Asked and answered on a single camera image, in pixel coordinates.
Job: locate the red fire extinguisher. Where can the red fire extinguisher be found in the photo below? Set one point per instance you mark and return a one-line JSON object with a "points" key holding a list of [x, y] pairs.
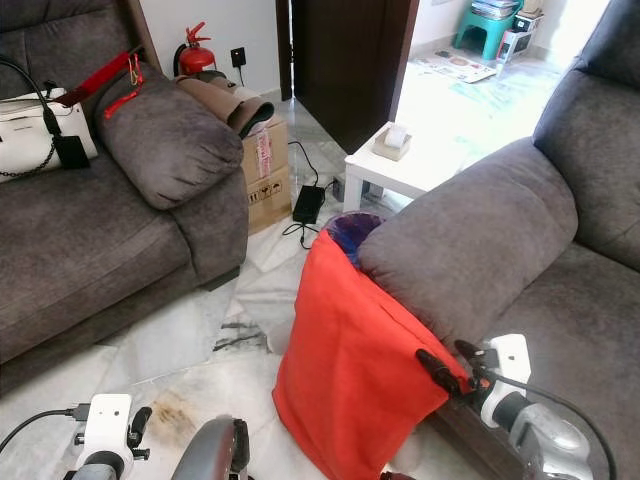
{"points": [[195, 58]]}

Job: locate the stack of books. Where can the stack of books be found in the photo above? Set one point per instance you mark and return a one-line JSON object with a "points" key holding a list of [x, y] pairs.
{"points": [[495, 8]]}

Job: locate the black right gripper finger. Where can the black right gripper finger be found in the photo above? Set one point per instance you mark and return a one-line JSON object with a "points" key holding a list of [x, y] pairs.
{"points": [[473, 358], [442, 371]]}

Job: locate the white side table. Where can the white side table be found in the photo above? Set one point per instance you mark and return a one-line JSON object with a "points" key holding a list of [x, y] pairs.
{"points": [[385, 172]]}

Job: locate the dark wooden door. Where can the dark wooden door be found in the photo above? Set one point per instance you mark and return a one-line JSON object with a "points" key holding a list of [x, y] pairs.
{"points": [[350, 60]]}

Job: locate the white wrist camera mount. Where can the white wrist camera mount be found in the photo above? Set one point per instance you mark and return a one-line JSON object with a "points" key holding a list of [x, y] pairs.
{"points": [[512, 358], [105, 425]]}

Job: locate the dark wooden door frame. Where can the dark wooden door frame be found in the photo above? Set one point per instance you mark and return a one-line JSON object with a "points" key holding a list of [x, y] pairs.
{"points": [[283, 45]]}

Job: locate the beige tissue box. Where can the beige tissue box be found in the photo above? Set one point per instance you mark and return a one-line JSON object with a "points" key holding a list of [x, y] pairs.
{"points": [[391, 143]]}

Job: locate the black power adapter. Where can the black power adapter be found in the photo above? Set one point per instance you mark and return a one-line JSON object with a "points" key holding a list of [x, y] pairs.
{"points": [[309, 204]]}

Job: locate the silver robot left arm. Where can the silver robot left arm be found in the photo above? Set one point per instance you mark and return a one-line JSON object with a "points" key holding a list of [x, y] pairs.
{"points": [[102, 470]]}

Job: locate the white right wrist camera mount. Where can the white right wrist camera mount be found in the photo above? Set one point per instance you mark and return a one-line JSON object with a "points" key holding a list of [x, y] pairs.
{"points": [[512, 358]]}

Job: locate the purple waste bin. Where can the purple waste bin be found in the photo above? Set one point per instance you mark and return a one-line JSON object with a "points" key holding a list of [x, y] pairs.
{"points": [[352, 230]]}

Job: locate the brown cardboard box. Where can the brown cardboard box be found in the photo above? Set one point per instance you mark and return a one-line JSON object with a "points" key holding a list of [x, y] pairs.
{"points": [[268, 180]]}

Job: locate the black handbag pouch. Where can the black handbag pouch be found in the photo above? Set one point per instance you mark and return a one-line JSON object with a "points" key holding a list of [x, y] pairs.
{"points": [[73, 152]]}

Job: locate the printed paper sheet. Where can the printed paper sheet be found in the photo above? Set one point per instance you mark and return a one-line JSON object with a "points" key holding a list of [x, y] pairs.
{"points": [[455, 67]]}

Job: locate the grey robot left leg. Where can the grey robot left leg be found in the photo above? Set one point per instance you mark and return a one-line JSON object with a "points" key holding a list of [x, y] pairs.
{"points": [[205, 450]]}

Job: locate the grey fabric sofa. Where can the grey fabric sofa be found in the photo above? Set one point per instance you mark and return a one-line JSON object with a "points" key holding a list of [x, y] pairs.
{"points": [[80, 250], [470, 240]]}

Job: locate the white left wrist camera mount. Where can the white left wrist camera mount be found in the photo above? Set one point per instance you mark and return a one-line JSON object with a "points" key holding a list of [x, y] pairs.
{"points": [[105, 425]]}

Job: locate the green plastic stool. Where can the green plastic stool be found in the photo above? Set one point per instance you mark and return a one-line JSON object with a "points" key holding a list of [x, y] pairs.
{"points": [[480, 32]]}

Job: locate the red pillow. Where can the red pillow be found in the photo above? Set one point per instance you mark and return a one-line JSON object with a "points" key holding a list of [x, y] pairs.
{"points": [[350, 370]]}

